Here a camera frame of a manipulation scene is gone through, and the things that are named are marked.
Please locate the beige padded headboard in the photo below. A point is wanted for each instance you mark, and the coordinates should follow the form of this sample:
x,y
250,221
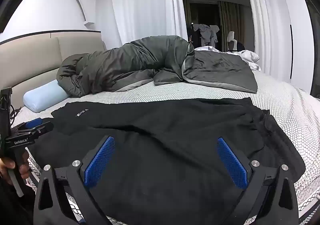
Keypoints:
x,y
32,60

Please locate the black pants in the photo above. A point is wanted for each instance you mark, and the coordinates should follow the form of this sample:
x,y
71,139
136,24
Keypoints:
x,y
162,135

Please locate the bed with honeycomb sheet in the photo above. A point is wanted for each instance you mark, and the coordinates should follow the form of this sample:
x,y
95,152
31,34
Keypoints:
x,y
275,95

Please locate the white curtain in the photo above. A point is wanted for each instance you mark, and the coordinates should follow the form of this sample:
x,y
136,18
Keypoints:
x,y
265,15
145,2

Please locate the person's left hand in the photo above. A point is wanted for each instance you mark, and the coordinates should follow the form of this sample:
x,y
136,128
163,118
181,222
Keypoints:
x,y
8,165

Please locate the white crumpled blanket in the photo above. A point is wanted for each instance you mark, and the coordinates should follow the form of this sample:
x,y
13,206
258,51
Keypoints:
x,y
247,56

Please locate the dark grey duvet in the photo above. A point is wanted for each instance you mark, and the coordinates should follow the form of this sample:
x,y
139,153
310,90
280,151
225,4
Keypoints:
x,y
125,65

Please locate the pile of grey clothes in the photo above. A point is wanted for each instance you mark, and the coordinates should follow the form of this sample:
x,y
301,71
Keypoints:
x,y
205,32

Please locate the white wardrobe door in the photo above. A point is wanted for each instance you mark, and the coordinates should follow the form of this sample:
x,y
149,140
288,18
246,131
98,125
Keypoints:
x,y
301,40

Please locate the white chair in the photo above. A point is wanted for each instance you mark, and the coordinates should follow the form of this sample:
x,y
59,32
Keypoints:
x,y
231,40

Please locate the light blue pillow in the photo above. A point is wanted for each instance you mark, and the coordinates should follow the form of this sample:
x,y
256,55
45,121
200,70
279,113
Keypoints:
x,y
42,96

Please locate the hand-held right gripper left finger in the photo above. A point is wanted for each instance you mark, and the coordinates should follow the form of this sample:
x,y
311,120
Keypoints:
x,y
100,161

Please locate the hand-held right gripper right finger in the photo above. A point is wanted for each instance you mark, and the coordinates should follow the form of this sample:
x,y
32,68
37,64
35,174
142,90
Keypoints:
x,y
231,162

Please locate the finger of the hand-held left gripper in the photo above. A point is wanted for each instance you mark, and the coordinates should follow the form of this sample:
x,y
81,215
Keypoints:
x,y
43,128
33,123

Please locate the brown striped curtain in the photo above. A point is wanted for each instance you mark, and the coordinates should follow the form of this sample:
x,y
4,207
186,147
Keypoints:
x,y
230,20
187,15

